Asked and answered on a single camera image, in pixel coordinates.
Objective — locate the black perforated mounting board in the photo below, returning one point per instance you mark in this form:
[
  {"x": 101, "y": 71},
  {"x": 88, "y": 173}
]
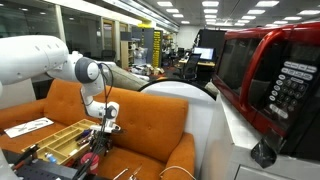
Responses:
[{"x": 43, "y": 171}]

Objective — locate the wooden office desk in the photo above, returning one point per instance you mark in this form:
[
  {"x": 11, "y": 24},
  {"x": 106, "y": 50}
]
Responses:
[{"x": 200, "y": 62}]

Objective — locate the wooden compartment tray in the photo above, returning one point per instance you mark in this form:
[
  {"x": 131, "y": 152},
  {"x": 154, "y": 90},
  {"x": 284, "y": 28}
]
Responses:
[{"x": 58, "y": 145}]

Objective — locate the white printed paper sheet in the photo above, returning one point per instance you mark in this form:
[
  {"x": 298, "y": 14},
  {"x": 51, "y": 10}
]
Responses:
[{"x": 28, "y": 127}]

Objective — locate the black plastic mount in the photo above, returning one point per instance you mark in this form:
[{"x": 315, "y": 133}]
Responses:
[{"x": 263, "y": 153}]

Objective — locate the lit computer monitor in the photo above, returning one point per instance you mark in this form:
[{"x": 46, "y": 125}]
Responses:
[{"x": 204, "y": 53}]

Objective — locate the white panel board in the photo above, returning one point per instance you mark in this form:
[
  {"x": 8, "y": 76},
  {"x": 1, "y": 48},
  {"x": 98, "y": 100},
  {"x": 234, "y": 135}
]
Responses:
[{"x": 16, "y": 95}]

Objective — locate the white cabinet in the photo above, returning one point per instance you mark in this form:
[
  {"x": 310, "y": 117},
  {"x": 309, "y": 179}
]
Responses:
[{"x": 230, "y": 150}]

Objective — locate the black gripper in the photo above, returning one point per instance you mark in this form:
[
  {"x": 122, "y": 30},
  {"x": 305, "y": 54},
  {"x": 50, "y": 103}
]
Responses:
[{"x": 101, "y": 140}]

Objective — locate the orange fabric sofa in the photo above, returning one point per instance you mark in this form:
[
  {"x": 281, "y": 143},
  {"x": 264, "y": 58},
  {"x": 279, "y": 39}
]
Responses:
[{"x": 146, "y": 123}]

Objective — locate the grey cushion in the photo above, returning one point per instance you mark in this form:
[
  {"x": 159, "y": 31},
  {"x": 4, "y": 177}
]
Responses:
[{"x": 128, "y": 78}]

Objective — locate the yellow black shelf unit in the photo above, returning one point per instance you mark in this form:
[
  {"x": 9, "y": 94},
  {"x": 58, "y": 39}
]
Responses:
[{"x": 157, "y": 48}]

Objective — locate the red microwave oven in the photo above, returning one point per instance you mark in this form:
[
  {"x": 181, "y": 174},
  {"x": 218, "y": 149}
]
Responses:
[{"x": 263, "y": 83}]

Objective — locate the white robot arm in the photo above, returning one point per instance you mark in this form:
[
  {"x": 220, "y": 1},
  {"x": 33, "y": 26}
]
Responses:
[{"x": 33, "y": 58}]

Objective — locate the small blue white item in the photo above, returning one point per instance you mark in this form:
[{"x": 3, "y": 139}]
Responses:
[{"x": 50, "y": 158}]

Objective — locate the ceiling light panel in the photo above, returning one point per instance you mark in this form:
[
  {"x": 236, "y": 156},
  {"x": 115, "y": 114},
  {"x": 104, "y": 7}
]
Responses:
[
  {"x": 267, "y": 3},
  {"x": 309, "y": 12},
  {"x": 165, "y": 4},
  {"x": 210, "y": 4}
]

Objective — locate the black office chair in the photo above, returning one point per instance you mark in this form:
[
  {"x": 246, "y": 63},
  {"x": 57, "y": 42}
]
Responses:
[{"x": 191, "y": 65}]

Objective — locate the white round black-rimmed reflector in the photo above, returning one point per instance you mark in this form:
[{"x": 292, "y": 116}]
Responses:
[{"x": 186, "y": 110}]

